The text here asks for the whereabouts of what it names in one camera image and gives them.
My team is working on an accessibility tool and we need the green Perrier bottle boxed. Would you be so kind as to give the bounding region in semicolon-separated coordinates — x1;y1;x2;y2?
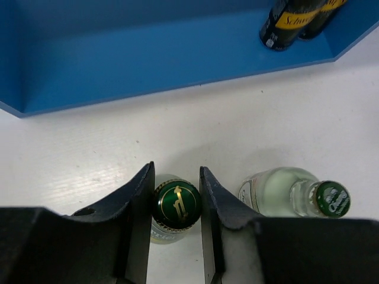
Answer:
150;174;202;244

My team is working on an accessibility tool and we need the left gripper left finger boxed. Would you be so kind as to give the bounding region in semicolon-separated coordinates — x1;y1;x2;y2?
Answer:
1;163;155;283

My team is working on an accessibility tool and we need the front black yellow can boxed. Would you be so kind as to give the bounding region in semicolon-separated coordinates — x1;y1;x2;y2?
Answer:
259;0;326;51

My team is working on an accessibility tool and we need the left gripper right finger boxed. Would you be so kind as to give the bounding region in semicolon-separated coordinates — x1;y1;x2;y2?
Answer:
199;167;378;283

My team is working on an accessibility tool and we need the blue and yellow wooden shelf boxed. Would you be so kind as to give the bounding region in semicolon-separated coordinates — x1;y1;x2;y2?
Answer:
1;1;378;117

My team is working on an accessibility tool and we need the rear clear glass bottle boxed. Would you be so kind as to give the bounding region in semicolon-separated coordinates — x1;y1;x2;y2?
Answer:
237;167;351;218

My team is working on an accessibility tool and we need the rear black yellow can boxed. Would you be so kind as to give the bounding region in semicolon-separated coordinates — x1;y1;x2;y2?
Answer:
298;0;347;40

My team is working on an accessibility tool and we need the black yellow can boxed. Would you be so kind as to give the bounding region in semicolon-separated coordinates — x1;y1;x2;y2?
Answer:
259;0;326;51
298;0;347;40

